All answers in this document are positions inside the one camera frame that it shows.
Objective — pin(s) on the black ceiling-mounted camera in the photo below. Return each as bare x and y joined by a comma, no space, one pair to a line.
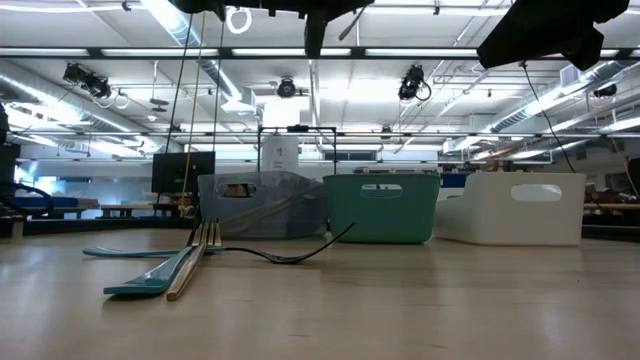
90,82
412,80
286,88

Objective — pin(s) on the black computer monitor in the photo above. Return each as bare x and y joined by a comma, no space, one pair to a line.
170,172

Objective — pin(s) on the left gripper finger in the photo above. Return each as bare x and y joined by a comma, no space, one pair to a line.
315,35

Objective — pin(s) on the black cabinet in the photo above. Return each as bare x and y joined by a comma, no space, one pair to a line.
9,162

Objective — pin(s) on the white plastic bin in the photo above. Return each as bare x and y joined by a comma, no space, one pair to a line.
500,225

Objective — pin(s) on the black metal stand frame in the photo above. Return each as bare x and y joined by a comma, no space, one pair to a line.
297,128

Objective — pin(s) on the grey translucent plastic bin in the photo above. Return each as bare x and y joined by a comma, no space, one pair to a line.
280,190

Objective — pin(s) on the wooden background table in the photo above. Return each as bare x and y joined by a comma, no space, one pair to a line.
125,207

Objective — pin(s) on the white paper sign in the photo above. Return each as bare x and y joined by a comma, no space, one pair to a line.
280,155

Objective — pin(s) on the silver ventilation duct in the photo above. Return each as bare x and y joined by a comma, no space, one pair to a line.
550,97

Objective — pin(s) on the teal plastic bin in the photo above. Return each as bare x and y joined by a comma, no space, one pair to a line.
380,220

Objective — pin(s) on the black overhead frame bar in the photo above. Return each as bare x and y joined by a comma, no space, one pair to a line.
550,52

